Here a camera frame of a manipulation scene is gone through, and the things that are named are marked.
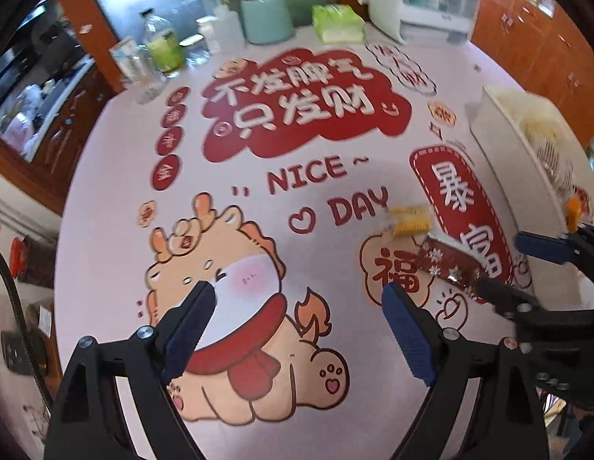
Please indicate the white plastic bin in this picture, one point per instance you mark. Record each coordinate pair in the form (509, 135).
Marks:
(534, 201)

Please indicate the mint green canister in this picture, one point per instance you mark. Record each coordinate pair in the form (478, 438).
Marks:
(266, 22)

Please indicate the red snowflake snack bar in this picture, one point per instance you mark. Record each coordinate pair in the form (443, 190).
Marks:
(455, 263)

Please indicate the small clear glass jar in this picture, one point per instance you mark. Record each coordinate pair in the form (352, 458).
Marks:
(195, 50)

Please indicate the wooden cabinet wall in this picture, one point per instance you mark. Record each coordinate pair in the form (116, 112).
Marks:
(546, 55)

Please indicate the small yellow snack packet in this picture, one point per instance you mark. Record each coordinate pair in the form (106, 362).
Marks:
(410, 221)

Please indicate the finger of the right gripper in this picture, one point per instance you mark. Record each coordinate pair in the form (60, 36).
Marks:
(576, 248)
(508, 301)

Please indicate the clear bottle green label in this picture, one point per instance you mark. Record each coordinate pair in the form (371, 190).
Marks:
(162, 44)

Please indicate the pink printed table mat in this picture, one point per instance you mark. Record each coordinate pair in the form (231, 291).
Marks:
(228, 285)

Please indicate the green tissue pack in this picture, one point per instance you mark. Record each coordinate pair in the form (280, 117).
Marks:
(337, 24)

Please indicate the white squeeze bottle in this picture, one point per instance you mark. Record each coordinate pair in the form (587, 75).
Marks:
(222, 31)

